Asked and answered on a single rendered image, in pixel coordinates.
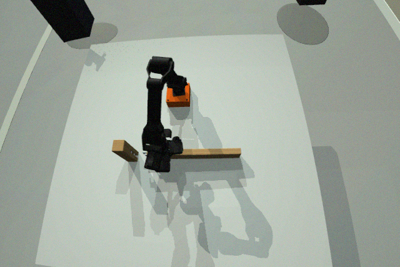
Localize wooden post with slot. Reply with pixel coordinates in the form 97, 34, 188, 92
112, 139, 139, 162

